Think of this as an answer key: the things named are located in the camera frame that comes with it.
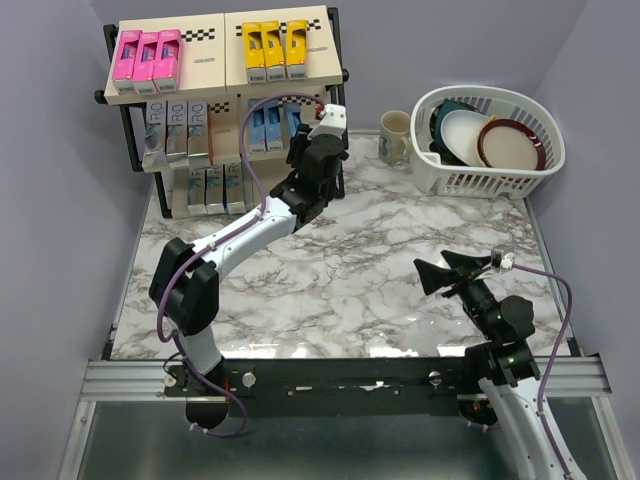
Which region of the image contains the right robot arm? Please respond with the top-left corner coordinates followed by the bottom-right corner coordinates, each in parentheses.
top-left (414, 247), bottom-right (586, 479)

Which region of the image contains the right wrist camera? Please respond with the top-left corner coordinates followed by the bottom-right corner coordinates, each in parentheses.
top-left (490, 247), bottom-right (516, 271)

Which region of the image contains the pink toothpaste box long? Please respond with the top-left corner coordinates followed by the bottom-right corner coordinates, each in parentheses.
top-left (132, 32), bottom-right (159, 95)

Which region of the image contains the metallic blue toothpaste box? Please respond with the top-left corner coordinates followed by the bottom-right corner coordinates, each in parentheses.
top-left (187, 170), bottom-right (206, 216)
top-left (204, 165), bottom-right (225, 215)
top-left (224, 163), bottom-right (246, 214)

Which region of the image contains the cream ceramic mug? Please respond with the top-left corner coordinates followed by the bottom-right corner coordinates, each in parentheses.
top-left (378, 110), bottom-right (412, 164)

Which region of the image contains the pink toothpaste box diagonal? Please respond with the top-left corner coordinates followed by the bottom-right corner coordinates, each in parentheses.
top-left (111, 30), bottom-right (142, 94)

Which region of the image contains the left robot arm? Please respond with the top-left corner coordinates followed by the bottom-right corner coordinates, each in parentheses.
top-left (149, 122), bottom-right (348, 395)

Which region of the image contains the beige three-tier shelf rack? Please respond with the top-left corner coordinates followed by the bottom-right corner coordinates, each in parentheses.
top-left (94, 5), bottom-right (350, 221)

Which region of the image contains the silver foil toothpaste box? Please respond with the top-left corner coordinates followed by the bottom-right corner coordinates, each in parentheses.
top-left (165, 101), bottom-right (188, 168)

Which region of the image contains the black base bar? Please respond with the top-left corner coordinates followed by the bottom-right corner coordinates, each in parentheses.
top-left (164, 349), bottom-right (501, 419)

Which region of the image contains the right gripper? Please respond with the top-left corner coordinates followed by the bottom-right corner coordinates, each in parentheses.
top-left (414, 249), bottom-right (498, 339)

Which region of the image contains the light blue toothpaste box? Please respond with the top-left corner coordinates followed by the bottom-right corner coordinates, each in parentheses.
top-left (248, 107), bottom-right (267, 153)

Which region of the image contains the red rimmed plate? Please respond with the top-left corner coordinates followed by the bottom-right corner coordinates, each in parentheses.
top-left (476, 119), bottom-right (546, 171)

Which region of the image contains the white plastic dish basket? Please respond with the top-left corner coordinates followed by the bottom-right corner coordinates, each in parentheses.
top-left (410, 85), bottom-right (565, 199)

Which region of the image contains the white plate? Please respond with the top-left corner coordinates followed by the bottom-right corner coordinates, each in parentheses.
top-left (440, 110), bottom-right (489, 167)

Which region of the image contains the yellow toothpaste box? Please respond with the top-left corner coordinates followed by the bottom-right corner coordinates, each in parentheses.
top-left (242, 22), bottom-right (267, 84)
top-left (260, 20), bottom-right (286, 82)
top-left (285, 20), bottom-right (308, 80)

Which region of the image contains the dark teal bowl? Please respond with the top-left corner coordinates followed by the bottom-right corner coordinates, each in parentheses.
top-left (429, 99), bottom-right (479, 147)

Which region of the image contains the red metallic toothpaste box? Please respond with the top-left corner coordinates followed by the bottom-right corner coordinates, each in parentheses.
top-left (142, 100), bottom-right (167, 172)

